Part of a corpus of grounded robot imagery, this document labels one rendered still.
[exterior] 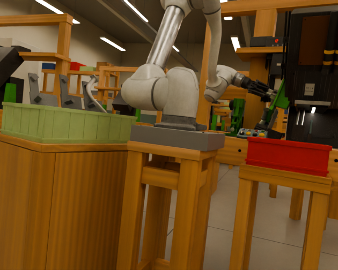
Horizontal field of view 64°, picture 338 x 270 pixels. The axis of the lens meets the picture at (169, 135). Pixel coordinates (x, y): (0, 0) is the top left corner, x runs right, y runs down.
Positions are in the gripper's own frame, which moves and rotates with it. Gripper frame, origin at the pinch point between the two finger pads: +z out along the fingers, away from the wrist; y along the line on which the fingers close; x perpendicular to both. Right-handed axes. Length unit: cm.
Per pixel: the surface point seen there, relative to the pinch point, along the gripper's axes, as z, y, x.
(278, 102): 6.6, -9.5, -4.3
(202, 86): -55, 12, 30
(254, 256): 42, -58, 101
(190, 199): 1, -99, -21
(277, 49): -12.5, 32.0, -10.1
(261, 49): -22.4, 29.9, -7.2
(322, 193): 41, -70, -25
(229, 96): -33, 19, 34
